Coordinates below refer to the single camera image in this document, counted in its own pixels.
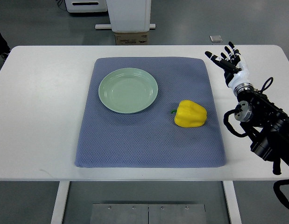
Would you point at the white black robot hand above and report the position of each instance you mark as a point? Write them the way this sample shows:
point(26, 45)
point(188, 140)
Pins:
point(234, 65)

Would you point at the yellow bell pepper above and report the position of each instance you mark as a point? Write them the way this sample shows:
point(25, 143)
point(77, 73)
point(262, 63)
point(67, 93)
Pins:
point(189, 114)

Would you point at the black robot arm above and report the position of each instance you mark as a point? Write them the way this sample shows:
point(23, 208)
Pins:
point(262, 121)

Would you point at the small grey floor plate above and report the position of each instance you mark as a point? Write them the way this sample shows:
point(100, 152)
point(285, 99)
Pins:
point(216, 38)

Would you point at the light green plate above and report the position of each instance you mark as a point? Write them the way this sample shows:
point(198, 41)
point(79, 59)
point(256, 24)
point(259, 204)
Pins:
point(128, 90)

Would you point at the blue-grey quilted mat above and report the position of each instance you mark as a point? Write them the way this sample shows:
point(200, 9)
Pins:
point(150, 138)

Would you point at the brown cardboard box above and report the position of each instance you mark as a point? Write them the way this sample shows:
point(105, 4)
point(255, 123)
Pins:
point(137, 38)

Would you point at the right white table leg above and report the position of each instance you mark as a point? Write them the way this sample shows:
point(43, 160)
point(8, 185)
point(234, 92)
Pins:
point(231, 202)

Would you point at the white table leg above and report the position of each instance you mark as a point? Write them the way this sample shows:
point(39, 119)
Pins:
point(60, 202)
point(231, 202)

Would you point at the white cabinet with slot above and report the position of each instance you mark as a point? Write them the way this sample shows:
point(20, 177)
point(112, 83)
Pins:
point(86, 6)

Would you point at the left white table leg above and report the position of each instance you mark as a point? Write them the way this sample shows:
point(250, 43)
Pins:
point(60, 202)

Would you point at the black object at left edge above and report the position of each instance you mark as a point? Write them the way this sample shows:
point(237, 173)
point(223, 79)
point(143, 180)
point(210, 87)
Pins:
point(4, 48)

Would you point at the white pedestal machine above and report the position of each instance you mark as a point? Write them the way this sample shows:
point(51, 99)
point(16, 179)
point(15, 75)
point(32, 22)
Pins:
point(128, 16)

